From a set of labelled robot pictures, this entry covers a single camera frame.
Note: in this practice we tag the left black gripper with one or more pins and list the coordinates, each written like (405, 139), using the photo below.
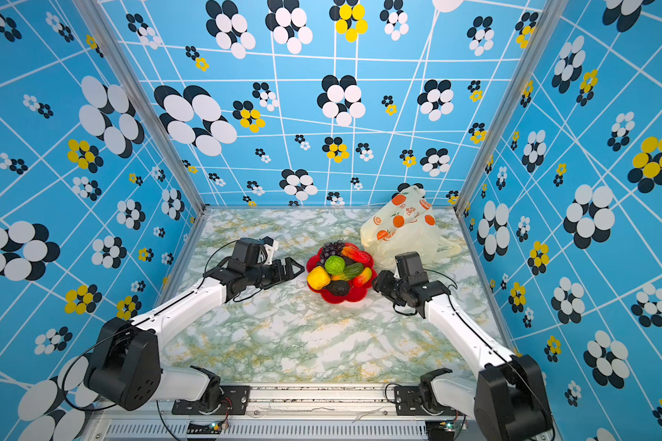
(289, 275)

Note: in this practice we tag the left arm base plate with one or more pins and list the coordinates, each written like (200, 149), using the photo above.
(224, 400)

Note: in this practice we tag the aluminium front rail frame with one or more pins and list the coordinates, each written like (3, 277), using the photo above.
(288, 411)

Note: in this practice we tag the yellow bell pepper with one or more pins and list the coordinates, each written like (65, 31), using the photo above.
(318, 278)

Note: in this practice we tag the green bumpy fruit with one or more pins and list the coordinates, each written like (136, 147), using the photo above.
(335, 265)

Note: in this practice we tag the red flower-shaped plate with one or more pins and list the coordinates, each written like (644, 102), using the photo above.
(355, 294)

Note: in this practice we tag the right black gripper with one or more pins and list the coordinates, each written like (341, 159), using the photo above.
(385, 277)

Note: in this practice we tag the green cucumber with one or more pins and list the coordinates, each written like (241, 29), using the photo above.
(352, 271)

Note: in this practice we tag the corner aluminium post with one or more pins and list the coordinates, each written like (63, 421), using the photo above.
(548, 20)
(95, 19)

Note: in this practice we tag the left corner aluminium post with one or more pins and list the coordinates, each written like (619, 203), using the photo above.
(95, 19)

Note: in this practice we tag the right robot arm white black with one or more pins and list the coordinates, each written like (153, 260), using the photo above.
(509, 400)

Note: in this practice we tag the yellowish plastic bag orange print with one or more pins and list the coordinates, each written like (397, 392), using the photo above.
(407, 223)

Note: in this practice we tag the dark avocado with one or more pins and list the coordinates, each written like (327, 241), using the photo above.
(338, 288)

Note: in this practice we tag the dark purple grapes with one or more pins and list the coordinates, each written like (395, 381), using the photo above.
(333, 249)

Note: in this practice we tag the right corner aluminium post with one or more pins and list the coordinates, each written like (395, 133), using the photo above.
(548, 20)

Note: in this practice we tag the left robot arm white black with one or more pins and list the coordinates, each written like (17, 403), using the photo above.
(125, 366)

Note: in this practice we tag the red chili pepper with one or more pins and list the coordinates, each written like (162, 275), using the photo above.
(357, 255)

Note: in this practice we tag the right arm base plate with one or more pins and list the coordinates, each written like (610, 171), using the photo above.
(408, 402)

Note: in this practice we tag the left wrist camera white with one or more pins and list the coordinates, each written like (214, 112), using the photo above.
(268, 249)

